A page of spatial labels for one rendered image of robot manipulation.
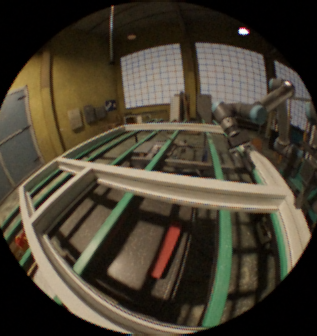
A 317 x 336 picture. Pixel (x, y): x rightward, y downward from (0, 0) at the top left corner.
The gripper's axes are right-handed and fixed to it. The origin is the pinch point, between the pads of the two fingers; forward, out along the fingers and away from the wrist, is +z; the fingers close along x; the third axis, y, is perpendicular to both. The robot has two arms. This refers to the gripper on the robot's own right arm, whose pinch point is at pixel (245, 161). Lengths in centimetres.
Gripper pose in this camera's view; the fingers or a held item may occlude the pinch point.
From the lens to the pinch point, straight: 57.6
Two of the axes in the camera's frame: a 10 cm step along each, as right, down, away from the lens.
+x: 7.6, -3.4, -5.6
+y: -6.1, -0.6, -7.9
